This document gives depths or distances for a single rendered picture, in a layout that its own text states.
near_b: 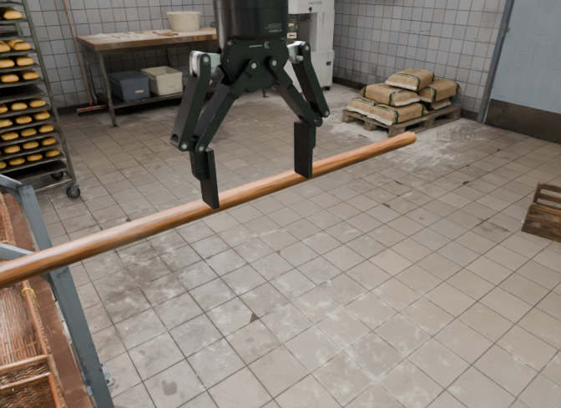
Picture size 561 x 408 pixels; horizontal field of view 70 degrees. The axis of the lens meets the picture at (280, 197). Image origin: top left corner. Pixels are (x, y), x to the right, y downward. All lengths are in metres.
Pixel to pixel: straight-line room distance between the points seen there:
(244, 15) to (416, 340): 1.88
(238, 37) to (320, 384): 1.63
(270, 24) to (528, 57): 4.71
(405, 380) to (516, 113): 3.75
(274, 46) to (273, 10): 0.05
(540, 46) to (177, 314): 4.25
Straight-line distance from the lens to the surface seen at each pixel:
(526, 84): 5.08
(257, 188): 0.69
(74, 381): 1.29
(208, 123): 0.43
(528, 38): 5.05
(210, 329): 2.10
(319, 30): 6.00
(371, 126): 4.62
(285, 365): 1.94
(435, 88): 4.90
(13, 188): 1.48
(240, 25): 0.41
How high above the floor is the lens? 1.52
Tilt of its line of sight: 29 degrees down
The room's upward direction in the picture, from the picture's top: straight up
